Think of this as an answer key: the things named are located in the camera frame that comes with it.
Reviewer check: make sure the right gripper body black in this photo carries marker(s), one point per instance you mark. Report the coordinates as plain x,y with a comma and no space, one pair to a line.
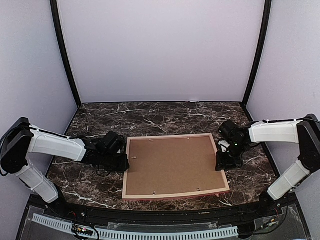
231,159

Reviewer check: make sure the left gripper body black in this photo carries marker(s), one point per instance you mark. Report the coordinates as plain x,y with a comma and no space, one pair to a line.
111,165

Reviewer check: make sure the brown cardboard backing board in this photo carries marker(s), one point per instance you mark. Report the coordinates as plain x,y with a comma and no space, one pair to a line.
172,165

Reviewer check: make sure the pink wooden picture frame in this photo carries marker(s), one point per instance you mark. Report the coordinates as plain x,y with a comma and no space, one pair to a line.
175,196

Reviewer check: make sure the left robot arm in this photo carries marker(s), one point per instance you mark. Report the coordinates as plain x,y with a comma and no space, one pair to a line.
23,139

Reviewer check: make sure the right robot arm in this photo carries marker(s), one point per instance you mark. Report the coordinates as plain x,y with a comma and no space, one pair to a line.
303,132

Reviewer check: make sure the black front rail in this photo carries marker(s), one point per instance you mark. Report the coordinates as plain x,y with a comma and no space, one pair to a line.
233,215

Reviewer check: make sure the white slotted cable duct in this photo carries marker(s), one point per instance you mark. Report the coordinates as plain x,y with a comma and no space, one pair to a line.
99,233

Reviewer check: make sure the right black corner post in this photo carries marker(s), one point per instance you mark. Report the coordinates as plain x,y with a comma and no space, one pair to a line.
258,53

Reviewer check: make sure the black corner post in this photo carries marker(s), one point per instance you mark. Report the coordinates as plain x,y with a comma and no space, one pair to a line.
63,52
258,53

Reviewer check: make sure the left black corner post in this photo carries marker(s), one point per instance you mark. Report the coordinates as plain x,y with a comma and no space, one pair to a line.
63,52

